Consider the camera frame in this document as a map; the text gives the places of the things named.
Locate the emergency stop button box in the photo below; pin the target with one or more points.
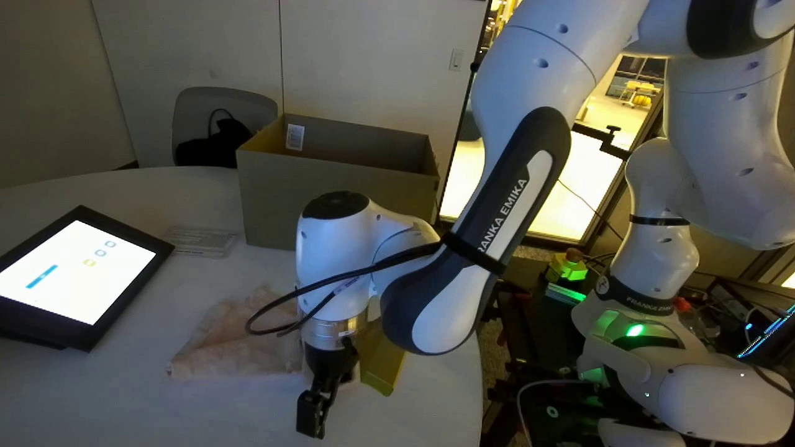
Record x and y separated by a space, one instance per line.
569 269

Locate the blue edged screen device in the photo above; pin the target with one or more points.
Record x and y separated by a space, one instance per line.
766 331

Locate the beige cloth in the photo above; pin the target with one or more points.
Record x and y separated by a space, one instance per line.
240 338

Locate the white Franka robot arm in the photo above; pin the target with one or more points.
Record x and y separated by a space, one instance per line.
530 82

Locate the black bag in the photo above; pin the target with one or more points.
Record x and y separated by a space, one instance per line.
211 139

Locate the brown cardboard box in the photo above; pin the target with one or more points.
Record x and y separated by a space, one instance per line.
332 190

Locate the black camera boom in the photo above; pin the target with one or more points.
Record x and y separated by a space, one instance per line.
610 137

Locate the grey chair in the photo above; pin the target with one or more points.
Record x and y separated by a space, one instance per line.
240 103

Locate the black tablet lit screen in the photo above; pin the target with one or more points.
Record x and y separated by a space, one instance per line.
75 274

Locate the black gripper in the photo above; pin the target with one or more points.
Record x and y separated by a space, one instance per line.
332 363

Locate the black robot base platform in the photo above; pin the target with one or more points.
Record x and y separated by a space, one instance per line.
523 323

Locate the clear plastic container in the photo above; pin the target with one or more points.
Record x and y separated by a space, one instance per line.
202 240

